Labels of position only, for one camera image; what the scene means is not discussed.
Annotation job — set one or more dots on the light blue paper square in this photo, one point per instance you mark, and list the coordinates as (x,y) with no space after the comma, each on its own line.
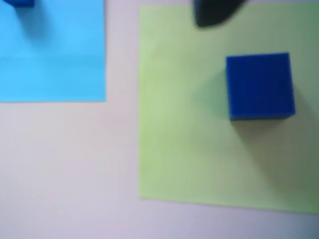
(54,54)

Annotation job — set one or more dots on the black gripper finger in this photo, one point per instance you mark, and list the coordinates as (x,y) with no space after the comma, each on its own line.
(211,11)

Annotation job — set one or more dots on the small blue cube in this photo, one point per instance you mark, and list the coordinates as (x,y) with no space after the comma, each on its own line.
(259,87)

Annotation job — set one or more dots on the tiny blue cube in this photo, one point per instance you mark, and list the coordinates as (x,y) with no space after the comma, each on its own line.
(20,2)

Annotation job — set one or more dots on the green paper square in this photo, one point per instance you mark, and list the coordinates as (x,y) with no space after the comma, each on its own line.
(187,137)

